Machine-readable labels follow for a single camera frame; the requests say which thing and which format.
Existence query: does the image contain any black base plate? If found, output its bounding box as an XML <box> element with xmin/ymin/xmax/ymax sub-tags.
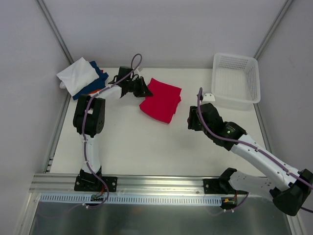
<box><xmin>74</xmin><ymin>175</ymin><xmax>118</xmax><ymax>192</ymax></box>
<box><xmin>203</xmin><ymin>178</ymin><xmax>247</xmax><ymax>195</ymax></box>

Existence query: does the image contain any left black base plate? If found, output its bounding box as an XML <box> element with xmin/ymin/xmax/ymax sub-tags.
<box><xmin>74</xmin><ymin>175</ymin><xmax>118</xmax><ymax>192</ymax></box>

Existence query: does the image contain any folded blue t shirt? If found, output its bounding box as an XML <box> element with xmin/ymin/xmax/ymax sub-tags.
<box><xmin>72</xmin><ymin>61</ymin><xmax>109</xmax><ymax>100</ymax></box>

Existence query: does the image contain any folded white t shirt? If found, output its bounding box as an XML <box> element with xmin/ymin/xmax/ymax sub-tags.
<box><xmin>56</xmin><ymin>57</ymin><xmax>99</xmax><ymax>96</ymax></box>

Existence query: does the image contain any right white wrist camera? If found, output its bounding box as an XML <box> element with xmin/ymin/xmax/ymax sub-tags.
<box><xmin>202</xmin><ymin>93</ymin><xmax>216</xmax><ymax>103</ymax></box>

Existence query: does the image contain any folded orange t shirt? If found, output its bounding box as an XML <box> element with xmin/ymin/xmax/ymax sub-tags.
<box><xmin>87</xmin><ymin>70</ymin><xmax>105</xmax><ymax>94</ymax></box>

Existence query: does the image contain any magenta t shirt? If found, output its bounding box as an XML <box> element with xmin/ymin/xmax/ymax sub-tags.
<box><xmin>139</xmin><ymin>78</ymin><xmax>182</xmax><ymax>124</ymax></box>

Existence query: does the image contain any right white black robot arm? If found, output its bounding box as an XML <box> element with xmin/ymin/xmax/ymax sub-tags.
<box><xmin>187</xmin><ymin>103</ymin><xmax>313</xmax><ymax>216</ymax></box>

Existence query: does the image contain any aluminium mounting rail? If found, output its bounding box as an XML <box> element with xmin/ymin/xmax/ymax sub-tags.
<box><xmin>29</xmin><ymin>173</ymin><xmax>218</xmax><ymax>196</ymax></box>

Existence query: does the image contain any white slotted cable duct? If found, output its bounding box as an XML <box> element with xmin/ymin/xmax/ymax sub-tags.
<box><xmin>40</xmin><ymin>193</ymin><xmax>222</xmax><ymax>207</ymax></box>

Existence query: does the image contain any white plastic basket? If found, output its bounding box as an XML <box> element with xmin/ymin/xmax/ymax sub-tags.
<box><xmin>211</xmin><ymin>53</ymin><xmax>261</xmax><ymax>104</ymax></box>

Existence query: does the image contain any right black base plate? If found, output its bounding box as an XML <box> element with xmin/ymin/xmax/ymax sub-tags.
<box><xmin>203</xmin><ymin>178</ymin><xmax>247</xmax><ymax>195</ymax></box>

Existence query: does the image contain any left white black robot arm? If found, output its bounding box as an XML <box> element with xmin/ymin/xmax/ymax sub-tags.
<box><xmin>73</xmin><ymin>67</ymin><xmax>153</xmax><ymax>191</ymax></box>

